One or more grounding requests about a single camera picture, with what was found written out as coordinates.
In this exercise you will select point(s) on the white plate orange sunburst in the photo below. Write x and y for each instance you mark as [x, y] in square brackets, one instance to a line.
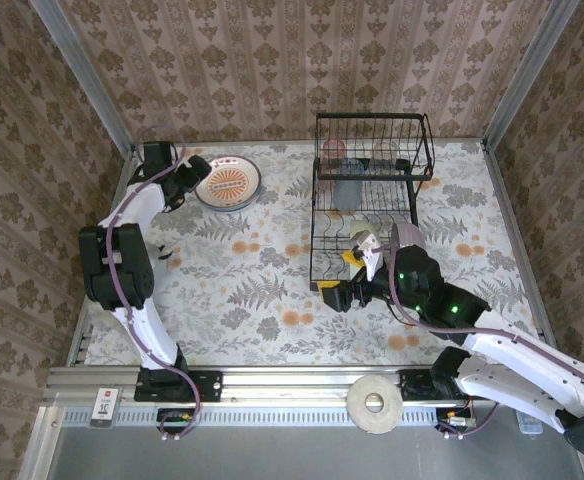
[227, 182]

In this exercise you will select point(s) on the purple bowl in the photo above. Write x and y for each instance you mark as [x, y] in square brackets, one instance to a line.
[409, 232]

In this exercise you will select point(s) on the plate with dark green rim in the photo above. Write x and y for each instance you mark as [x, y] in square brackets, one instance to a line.
[244, 206]

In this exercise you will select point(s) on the clear plastic cup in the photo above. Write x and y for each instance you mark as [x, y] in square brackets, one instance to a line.
[347, 192]

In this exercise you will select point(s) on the pink transparent tumbler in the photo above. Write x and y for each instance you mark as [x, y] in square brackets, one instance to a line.
[333, 150]

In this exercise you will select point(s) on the clear transparent tumbler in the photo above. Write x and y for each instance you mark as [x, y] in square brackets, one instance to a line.
[384, 149]

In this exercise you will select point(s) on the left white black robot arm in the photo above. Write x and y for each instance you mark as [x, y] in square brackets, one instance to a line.
[147, 330]

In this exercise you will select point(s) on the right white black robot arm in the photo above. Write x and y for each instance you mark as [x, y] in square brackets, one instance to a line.
[522, 360]

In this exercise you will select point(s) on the floral tablecloth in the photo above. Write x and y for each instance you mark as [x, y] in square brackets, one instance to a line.
[272, 325]

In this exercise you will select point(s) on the grey tape roll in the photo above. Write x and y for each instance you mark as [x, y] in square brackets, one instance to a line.
[357, 405]

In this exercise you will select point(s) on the small controller board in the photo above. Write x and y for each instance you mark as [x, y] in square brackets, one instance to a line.
[457, 421]
[177, 419]

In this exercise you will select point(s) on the clear plastic box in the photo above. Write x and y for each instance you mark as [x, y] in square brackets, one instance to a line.
[529, 427]

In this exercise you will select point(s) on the white label card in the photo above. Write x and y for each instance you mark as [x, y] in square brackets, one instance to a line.
[106, 407]

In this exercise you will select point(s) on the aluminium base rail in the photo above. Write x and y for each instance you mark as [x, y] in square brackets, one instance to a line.
[297, 382]

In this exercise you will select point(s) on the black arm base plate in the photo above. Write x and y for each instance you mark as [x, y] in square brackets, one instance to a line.
[209, 385]
[414, 385]

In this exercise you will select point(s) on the aluminium frame post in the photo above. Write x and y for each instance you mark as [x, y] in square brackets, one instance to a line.
[86, 75]
[526, 75]

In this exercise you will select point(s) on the aluminium table side rail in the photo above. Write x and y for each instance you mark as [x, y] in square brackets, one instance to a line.
[83, 330]
[520, 250]

